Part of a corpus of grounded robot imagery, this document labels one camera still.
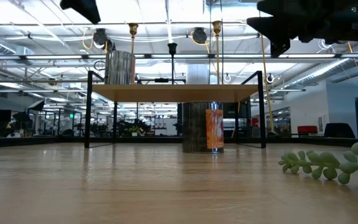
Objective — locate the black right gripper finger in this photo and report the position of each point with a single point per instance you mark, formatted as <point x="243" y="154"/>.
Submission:
<point x="278" y="28"/>
<point x="280" y="48"/>

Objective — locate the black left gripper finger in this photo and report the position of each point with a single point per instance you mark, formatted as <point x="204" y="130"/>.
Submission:
<point x="84" y="9"/>

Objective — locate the can with orange label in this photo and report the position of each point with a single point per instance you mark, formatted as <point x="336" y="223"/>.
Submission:
<point x="197" y="127"/>

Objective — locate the silver can on left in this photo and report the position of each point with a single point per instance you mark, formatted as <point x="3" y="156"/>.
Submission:
<point x="118" y="68"/>

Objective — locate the black wide screen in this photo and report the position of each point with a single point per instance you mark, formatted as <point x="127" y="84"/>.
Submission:
<point x="232" y="110"/>

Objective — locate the black candlestick holder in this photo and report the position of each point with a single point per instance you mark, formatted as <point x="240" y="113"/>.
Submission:
<point x="172" y="48"/>

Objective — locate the black studio light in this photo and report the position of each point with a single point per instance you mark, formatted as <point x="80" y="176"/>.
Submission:
<point x="37" y="105"/>

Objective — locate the black computer tower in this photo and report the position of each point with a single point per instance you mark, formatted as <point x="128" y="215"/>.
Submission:
<point x="179" y="118"/>

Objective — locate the green succulent plant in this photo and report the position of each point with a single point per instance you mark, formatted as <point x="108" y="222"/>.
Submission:
<point x="328" y="161"/>

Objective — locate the green potted plant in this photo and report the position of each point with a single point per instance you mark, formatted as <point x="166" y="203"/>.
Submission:
<point x="134" y="130"/>

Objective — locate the wooden shelf with black frame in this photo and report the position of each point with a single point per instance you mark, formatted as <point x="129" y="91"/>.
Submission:
<point x="176" y="93"/>

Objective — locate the black table edge rail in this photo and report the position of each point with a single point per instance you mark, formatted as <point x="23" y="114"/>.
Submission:
<point x="26" y="141"/>

